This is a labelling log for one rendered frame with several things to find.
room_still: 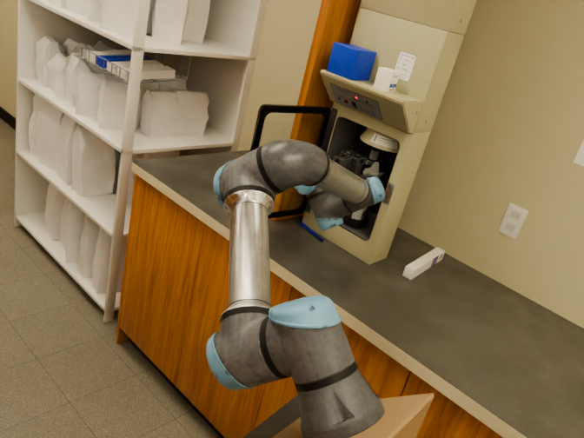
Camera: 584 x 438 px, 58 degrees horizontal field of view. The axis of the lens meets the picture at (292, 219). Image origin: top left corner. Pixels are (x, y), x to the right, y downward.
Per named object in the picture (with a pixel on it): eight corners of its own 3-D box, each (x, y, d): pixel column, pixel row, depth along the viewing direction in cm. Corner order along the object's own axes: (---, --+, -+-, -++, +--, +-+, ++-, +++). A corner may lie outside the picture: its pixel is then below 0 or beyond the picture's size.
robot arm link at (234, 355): (265, 368, 90) (260, 133, 121) (198, 387, 96) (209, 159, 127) (303, 385, 98) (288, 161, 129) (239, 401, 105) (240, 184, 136)
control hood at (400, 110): (334, 100, 179) (341, 70, 175) (414, 133, 161) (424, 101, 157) (311, 100, 171) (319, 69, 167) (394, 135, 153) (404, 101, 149)
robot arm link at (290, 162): (298, 116, 114) (380, 172, 155) (256, 137, 119) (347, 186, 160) (310, 164, 110) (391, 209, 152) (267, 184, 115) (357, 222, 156)
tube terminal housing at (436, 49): (341, 213, 216) (400, 16, 185) (407, 250, 198) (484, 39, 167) (301, 222, 198) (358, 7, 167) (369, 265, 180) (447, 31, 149)
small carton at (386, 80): (380, 86, 162) (386, 67, 160) (394, 91, 160) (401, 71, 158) (372, 87, 158) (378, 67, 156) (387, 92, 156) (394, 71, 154)
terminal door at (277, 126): (303, 213, 194) (332, 107, 178) (236, 223, 174) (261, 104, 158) (302, 212, 195) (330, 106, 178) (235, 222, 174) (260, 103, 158)
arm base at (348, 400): (350, 444, 83) (328, 383, 84) (287, 445, 93) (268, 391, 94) (400, 401, 94) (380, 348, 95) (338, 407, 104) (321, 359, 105)
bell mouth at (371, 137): (378, 134, 191) (382, 119, 189) (420, 151, 181) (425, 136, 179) (349, 136, 178) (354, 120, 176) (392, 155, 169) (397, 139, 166)
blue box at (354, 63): (345, 72, 173) (352, 43, 170) (368, 81, 168) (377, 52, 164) (326, 70, 166) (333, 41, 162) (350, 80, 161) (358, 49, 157)
